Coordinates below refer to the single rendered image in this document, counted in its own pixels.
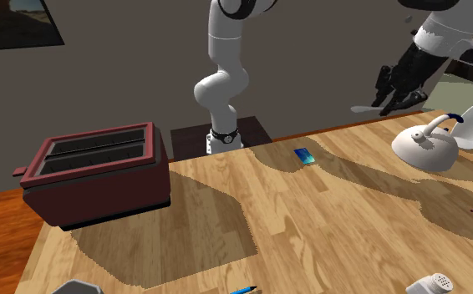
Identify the blue card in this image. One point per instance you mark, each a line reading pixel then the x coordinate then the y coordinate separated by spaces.
pixel 305 156

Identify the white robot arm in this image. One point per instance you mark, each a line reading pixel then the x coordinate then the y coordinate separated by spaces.
pixel 225 49

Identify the dark red toaster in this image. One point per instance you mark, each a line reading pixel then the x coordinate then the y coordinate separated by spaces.
pixel 106 191

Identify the blue pen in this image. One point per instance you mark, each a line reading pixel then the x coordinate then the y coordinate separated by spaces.
pixel 242 290

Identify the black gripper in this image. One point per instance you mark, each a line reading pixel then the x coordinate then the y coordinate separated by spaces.
pixel 418 67

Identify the grey angular container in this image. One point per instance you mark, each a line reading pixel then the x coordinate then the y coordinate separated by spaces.
pixel 77 288

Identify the framed landscape wall picture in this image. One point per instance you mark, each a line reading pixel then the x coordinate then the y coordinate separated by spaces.
pixel 12 22

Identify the dark robot stand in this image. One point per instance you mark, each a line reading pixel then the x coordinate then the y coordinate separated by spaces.
pixel 187 140

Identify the white salt shaker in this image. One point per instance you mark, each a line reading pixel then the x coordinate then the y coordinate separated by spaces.
pixel 432 285

